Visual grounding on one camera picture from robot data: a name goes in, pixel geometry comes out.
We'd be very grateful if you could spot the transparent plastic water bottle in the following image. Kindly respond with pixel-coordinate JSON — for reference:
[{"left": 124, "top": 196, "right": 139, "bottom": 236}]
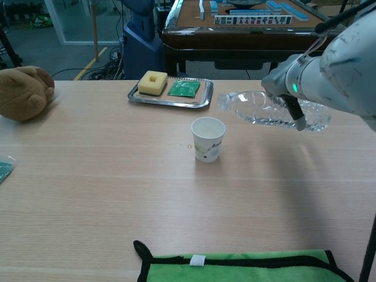
[{"left": 216, "top": 90, "right": 332, "bottom": 132}]

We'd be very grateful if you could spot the white printed paper cup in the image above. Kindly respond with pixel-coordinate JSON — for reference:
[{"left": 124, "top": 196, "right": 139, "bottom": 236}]
[{"left": 191, "top": 116, "right": 227, "bottom": 164}]

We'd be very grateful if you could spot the brown spiral notebook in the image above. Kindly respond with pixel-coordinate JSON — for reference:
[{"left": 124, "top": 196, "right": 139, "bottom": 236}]
[{"left": 133, "top": 76, "right": 207, "bottom": 104}]

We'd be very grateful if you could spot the green foil packet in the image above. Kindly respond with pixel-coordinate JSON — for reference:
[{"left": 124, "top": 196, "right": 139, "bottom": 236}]
[{"left": 167, "top": 80, "right": 202, "bottom": 98}]

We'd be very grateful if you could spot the rectangular metal tray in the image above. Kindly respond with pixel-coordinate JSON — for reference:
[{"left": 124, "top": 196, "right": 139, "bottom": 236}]
[{"left": 127, "top": 77, "right": 214, "bottom": 110}]

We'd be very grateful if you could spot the yellow sponge with square hole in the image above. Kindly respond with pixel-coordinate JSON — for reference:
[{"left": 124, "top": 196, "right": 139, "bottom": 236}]
[{"left": 137, "top": 70, "right": 169, "bottom": 97}]

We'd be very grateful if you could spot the blue machine base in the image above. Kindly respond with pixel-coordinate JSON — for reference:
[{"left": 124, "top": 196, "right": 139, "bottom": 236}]
[{"left": 119, "top": 0, "right": 165, "bottom": 80}]

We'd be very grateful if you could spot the dark wooden mahjong table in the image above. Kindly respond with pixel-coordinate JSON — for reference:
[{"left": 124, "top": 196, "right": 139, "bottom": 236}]
[{"left": 161, "top": 0, "right": 354, "bottom": 80}]

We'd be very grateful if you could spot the face-up mahjong tile row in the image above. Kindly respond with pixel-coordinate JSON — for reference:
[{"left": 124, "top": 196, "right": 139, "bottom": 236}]
[{"left": 214, "top": 15, "right": 293, "bottom": 26}]

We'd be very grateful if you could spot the green black-edged microfiber cloth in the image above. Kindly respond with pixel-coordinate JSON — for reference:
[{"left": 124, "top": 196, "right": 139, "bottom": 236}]
[{"left": 133, "top": 240, "right": 355, "bottom": 282}]

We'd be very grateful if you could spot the wooden pole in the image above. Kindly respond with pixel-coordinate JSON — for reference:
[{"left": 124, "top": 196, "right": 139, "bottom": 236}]
[{"left": 89, "top": 0, "right": 100, "bottom": 62}]

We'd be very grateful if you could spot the dark round mahjong dish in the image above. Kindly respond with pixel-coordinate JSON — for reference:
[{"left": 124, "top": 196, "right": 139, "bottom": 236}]
[{"left": 226, "top": 0, "right": 264, "bottom": 8}]

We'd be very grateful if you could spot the brown plush toy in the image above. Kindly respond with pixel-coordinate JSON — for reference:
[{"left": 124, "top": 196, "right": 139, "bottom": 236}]
[{"left": 0, "top": 65, "right": 55, "bottom": 122}]

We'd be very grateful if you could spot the green packet at left edge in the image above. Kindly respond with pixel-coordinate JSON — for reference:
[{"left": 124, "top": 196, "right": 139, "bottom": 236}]
[{"left": 0, "top": 155, "right": 17, "bottom": 185}]

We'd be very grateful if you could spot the black tripod leg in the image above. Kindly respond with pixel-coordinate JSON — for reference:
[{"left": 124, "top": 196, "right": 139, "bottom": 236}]
[{"left": 0, "top": 26, "right": 24, "bottom": 69}]

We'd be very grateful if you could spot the black floor cable bundle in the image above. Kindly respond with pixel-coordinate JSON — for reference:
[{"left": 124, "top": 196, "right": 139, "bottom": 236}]
[{"left": 52, "top": 46, "right": 127, "bottom": 80}]

